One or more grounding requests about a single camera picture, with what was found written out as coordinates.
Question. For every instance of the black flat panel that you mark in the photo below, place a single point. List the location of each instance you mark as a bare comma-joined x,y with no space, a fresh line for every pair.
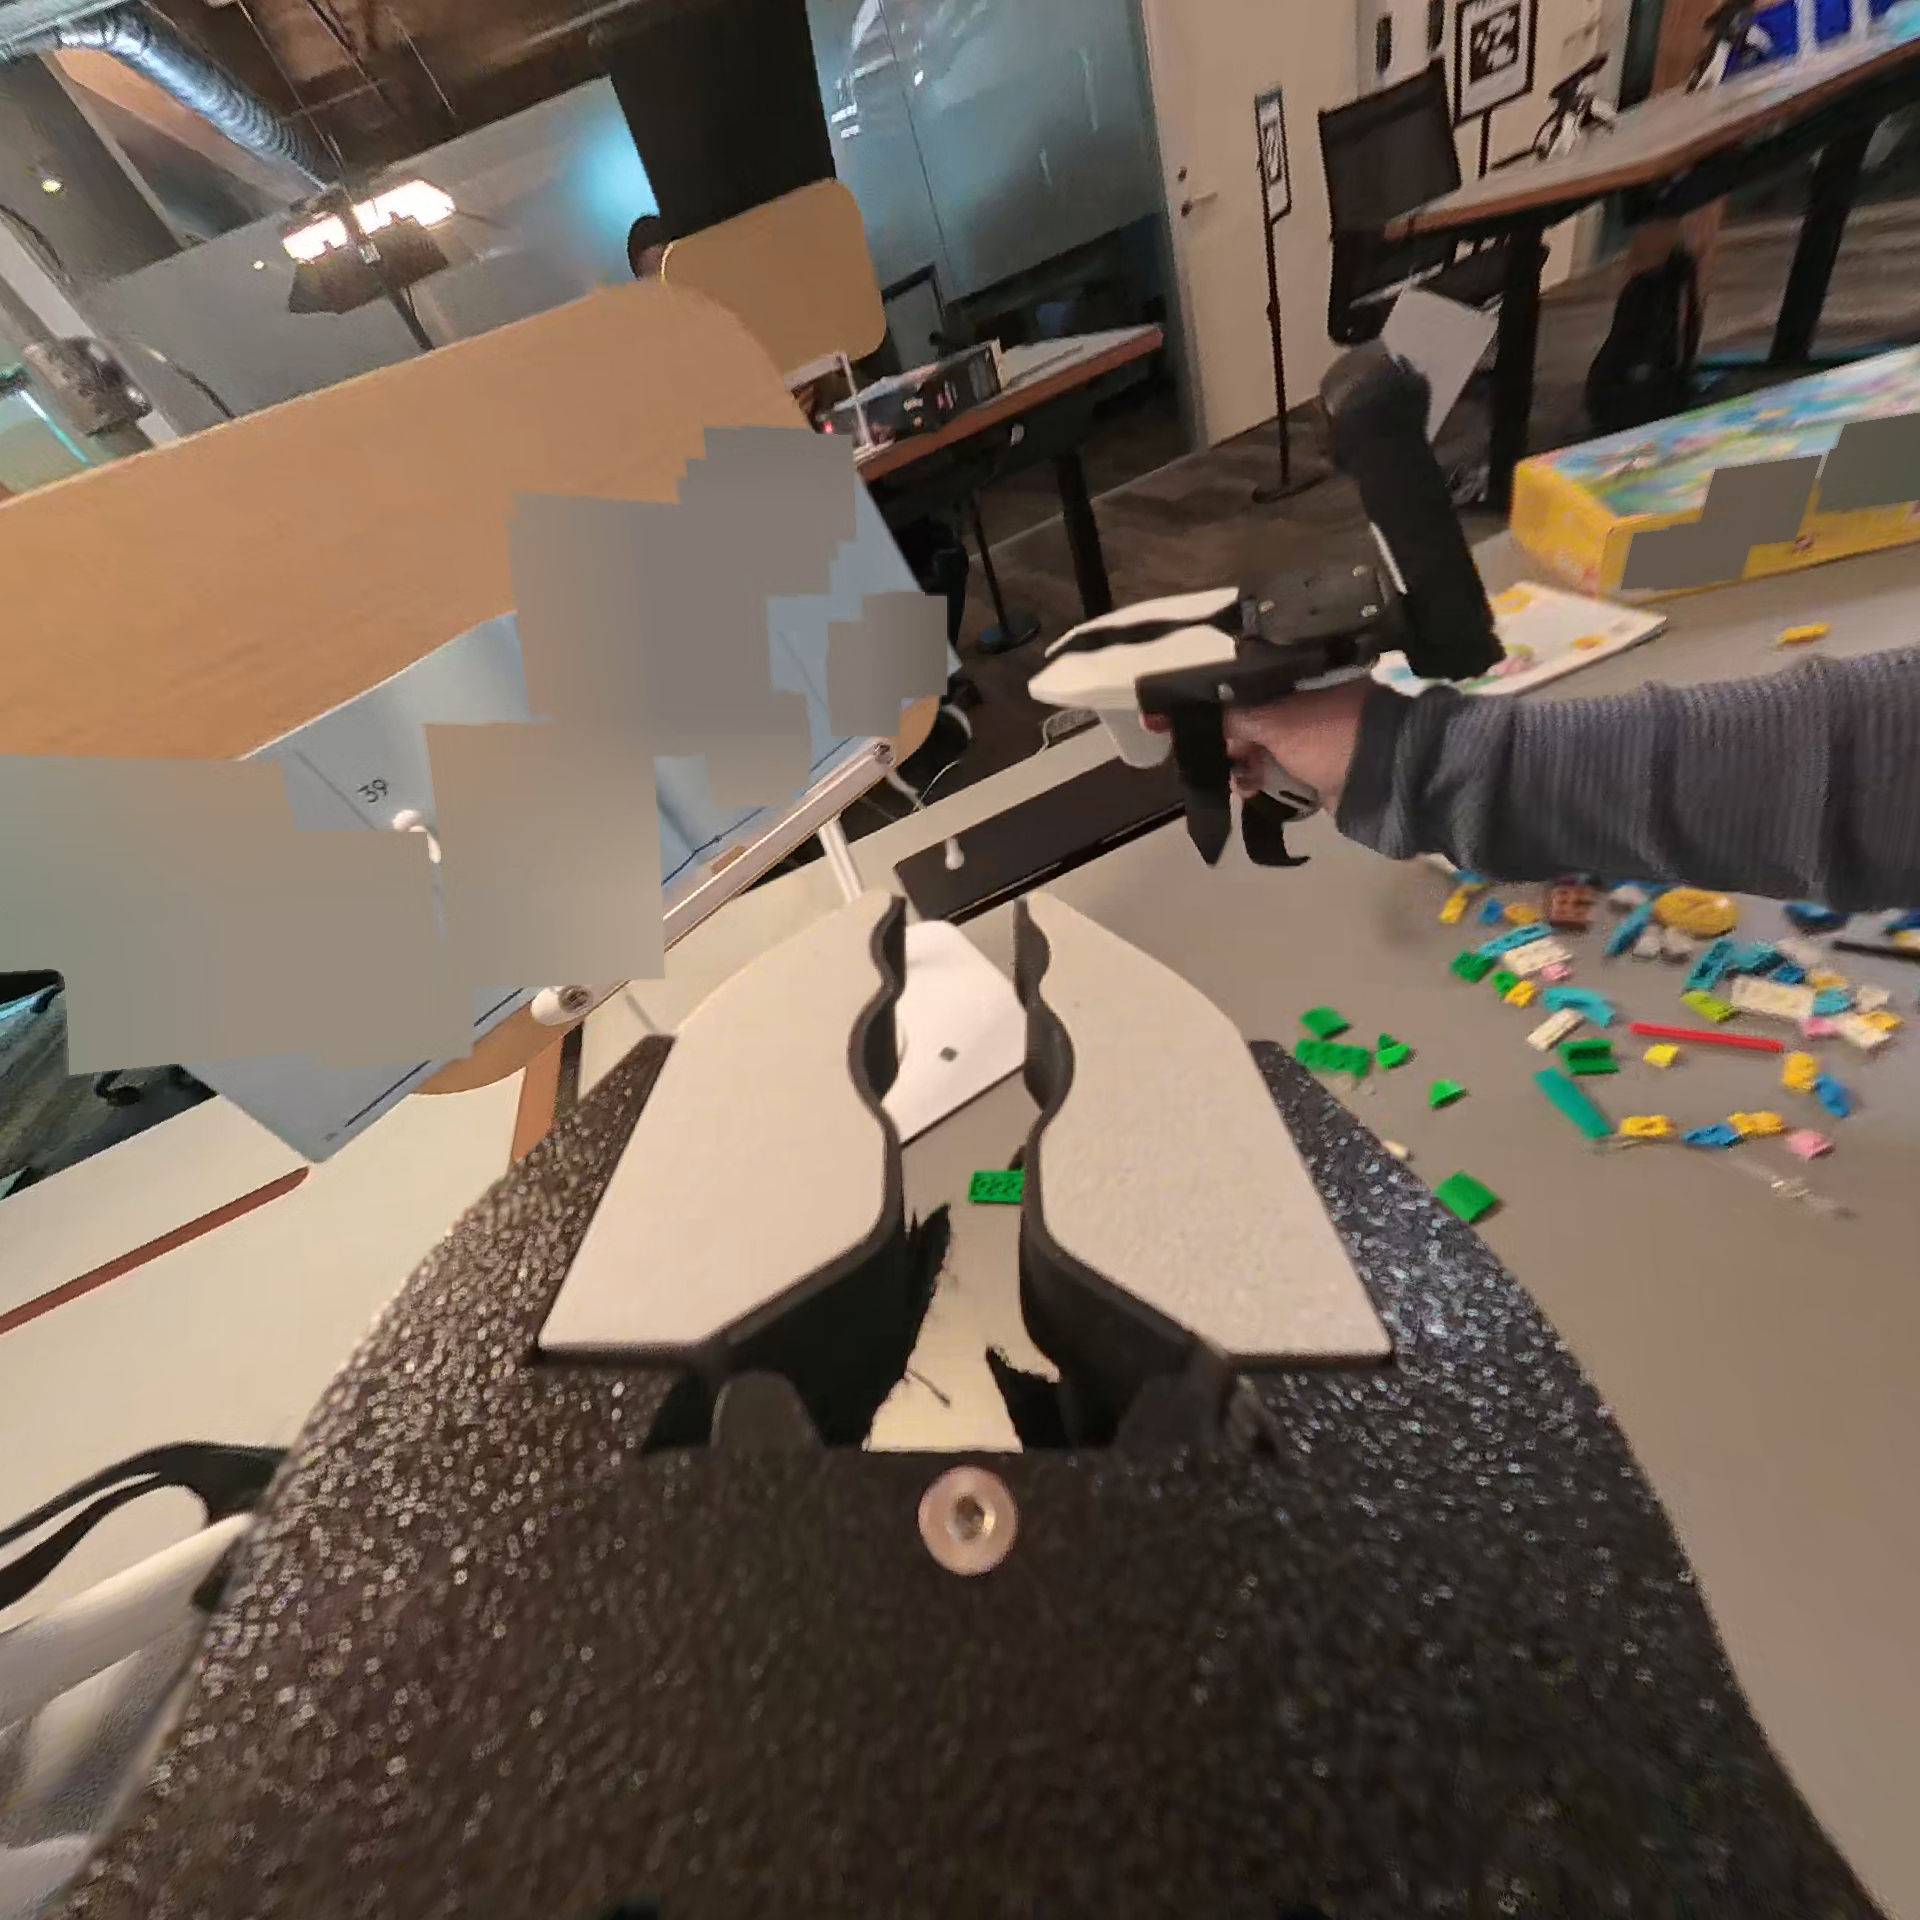
1036,855

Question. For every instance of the person's right hand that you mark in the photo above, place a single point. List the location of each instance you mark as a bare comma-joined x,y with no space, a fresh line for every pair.
1299,735

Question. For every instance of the large wooden board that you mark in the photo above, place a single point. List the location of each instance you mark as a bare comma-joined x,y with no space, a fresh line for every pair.
300,540

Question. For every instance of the wooden desk black legs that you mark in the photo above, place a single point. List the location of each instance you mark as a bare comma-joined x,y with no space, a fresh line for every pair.
1651,150

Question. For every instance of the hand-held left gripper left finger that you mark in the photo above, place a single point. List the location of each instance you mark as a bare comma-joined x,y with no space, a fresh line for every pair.
720,1142

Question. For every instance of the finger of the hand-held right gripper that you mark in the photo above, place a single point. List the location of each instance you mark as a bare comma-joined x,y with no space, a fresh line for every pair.
1103,682
1155,612

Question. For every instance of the wooden table with equipment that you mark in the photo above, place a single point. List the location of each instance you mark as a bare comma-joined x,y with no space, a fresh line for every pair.
1019,382

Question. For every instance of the lego instruction booklet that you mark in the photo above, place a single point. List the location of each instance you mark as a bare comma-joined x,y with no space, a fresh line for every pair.
1559,628

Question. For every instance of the yellow lego box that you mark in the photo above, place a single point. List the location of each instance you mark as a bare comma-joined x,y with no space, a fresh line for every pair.
1664,481

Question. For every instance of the black sign stand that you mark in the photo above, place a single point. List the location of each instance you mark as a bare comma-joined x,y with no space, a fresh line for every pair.
1280,300

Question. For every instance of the black office chair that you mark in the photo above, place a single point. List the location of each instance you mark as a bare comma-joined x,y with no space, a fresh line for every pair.
1394,195

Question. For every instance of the black backpack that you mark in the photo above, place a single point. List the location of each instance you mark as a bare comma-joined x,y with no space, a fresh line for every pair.
1641,338

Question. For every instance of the green lego plate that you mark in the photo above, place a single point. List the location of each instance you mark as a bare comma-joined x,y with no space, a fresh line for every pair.
1322,1023
1334,1059

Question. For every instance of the green lego slope piece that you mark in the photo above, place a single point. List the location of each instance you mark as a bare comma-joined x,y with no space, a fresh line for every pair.
1466,1196

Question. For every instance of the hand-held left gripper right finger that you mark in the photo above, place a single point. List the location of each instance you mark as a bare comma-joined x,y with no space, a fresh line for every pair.
1200,1185

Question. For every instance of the studio light panel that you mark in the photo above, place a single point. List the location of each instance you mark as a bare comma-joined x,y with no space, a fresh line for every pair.
369,240

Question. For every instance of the silver ventilation duct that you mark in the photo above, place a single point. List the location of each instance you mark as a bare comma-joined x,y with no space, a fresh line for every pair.
182,76

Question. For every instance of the green lego brick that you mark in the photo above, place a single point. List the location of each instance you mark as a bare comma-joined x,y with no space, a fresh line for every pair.
998,1186

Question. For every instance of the pile of colourful lego pieces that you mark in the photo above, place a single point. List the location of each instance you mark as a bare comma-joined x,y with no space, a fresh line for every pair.
1724,1003

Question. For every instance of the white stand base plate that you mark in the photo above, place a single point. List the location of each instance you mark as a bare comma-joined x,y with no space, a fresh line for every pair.
945,1036

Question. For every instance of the small wooden board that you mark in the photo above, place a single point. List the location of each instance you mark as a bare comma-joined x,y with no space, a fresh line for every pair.
779,270

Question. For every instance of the person's right forearm grey sleeve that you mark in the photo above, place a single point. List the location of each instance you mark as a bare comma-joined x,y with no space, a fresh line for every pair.
1651,780

